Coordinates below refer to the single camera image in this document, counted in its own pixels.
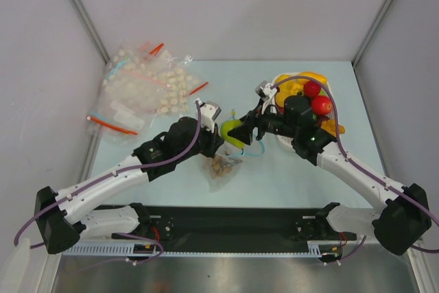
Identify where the green pear toy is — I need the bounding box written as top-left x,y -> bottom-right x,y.
220,119 -> 244,150

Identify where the orange ginger toy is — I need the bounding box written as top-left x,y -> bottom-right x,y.
320,119 -> 346,137

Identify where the brown longan bunch toy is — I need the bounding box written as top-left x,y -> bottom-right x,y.
203,155 -> 241,180

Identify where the clear blue-zipper bag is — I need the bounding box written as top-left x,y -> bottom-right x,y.
202,107 -> 267,194

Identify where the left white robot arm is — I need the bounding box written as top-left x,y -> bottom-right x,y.
34,117 -> 224,255

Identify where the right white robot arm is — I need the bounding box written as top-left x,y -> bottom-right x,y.
228,96 -> 431,255

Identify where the pile of spare zip bags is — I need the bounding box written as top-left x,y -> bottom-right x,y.
86,42 -> 209,144

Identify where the white perforated basket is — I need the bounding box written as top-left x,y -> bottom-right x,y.
271,71 -> 336,136

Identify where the dark red passionfruit toy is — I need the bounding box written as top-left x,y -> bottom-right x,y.
316,116 -> 330,126

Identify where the orange toy fruit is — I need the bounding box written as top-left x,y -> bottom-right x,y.
275,92 -> 289,108

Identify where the red apple toy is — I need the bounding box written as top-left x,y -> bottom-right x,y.
311,95 -> 333,116

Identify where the yellow bell pepper toy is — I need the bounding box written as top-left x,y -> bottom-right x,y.
288,82 -> 303,96

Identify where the red strawberry toy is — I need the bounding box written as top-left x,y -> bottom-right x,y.
303,81 -> 321,99

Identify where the yellow pear toy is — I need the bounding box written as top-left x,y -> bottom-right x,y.
275,74 -> 291,84

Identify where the yellow mango toy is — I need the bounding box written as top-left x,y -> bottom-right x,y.
297,71 -> 327,85

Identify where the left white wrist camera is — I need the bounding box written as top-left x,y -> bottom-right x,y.
195,98 -> 222,133

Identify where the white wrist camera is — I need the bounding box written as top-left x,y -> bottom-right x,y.
195,98 -> 222,133
255,80 -> 278,114

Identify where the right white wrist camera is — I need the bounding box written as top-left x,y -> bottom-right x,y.
255,80 -> 278,114

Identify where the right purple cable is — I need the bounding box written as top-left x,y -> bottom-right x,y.
270,76 -> 439,253

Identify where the purple cable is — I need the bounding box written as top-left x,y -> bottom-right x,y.
270,76 -> 439,253
13,100 -> 203,249

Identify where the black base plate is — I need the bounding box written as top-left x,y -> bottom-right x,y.
111,206 -> 356,246

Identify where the grey slotted cable duct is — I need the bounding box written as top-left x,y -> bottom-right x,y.
62,240 -> 342,257

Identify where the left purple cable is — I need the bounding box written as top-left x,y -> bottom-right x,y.
13,100 -> 203,249

